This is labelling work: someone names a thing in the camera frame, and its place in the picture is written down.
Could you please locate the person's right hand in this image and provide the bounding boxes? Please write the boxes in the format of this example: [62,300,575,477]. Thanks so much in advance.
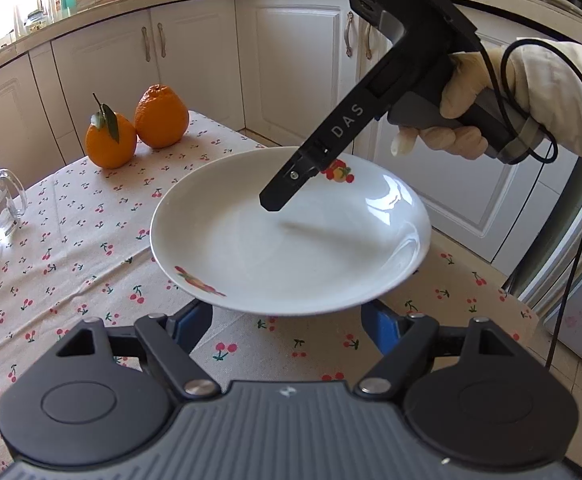
[392,42,538,161]

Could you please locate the cherry print tablecloth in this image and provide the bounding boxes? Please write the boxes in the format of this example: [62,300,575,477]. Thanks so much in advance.
[0,110,542,480]

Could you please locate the person's right forearm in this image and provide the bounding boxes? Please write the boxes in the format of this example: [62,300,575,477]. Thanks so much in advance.
[508,37,582,167]

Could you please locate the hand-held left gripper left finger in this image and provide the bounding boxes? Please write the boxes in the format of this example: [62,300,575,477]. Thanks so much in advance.
[54,300,222,401]

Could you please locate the orange with green leaf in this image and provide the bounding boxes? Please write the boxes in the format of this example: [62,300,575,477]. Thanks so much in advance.
[85,92,138,170]

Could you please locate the grey appliance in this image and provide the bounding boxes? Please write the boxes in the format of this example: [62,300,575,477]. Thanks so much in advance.
[513,155,582,361]

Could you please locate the bumpy orange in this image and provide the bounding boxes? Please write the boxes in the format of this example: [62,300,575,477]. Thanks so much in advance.
[134,84,190,149]

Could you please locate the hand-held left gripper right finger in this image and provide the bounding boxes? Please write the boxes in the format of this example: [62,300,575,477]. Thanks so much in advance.
[355,300,509,401]

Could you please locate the white kitchen cabinets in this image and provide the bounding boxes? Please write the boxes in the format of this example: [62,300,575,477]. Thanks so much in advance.
[0,0,582,281]

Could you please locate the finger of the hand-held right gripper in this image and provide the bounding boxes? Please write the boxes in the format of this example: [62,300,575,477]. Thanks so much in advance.
[259,146,333,212]

